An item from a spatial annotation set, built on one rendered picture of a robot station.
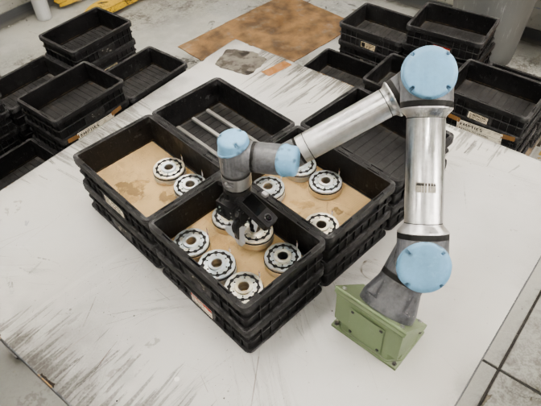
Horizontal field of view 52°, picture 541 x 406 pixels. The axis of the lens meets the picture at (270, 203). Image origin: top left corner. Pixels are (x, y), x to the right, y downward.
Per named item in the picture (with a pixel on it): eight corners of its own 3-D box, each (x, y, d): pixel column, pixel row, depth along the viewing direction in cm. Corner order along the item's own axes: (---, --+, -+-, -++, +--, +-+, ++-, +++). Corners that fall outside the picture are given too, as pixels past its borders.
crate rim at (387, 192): (397, 189, 160) (398, 183, 158) (328, 246, 146) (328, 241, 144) (297, 129, 181) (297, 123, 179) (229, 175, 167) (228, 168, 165)
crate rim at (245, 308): (328, 246, 146) (328, 241, 144) (245, 316, 132) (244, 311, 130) (229, 175, 167) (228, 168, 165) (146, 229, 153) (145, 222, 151)
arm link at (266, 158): (303, 146, 137) (260, 141, 139) (298, 144, 126) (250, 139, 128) (299, 177, 137) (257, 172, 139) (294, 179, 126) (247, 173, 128)
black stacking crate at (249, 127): (296, 151, 187) (296, 125, 179) (231, 196, 174) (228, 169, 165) (220, 103, 208) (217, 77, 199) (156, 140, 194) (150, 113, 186)
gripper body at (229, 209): (235, 200, 152) (232, 167, 144) (259, 213, 149) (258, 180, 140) (216, 216, 148) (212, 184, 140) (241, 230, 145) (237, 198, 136)
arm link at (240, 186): (257, 168, 137) (236, 187, 132) (258, 182, 140) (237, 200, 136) (234, 156, 140) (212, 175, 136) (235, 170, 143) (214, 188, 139)
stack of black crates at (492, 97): (523, 161, 278) (554, 86, 245) (499, 196, 262) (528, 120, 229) (449, 131, 296) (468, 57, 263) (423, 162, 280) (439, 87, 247)
